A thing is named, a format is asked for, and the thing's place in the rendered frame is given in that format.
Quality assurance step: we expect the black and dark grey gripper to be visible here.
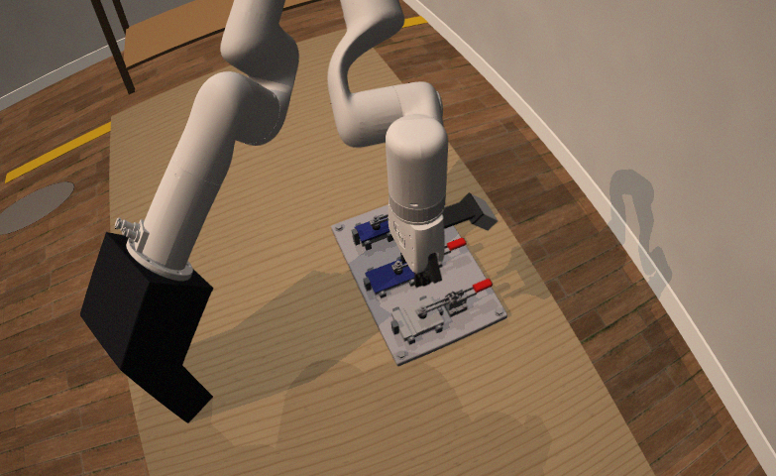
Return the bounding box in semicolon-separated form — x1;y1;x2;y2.
388;198;445;288

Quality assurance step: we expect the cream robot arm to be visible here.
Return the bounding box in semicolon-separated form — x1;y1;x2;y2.
115;0;498;281

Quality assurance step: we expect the blue flat plate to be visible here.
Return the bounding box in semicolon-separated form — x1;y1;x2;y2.
355;221;390;247
365;259;414;295

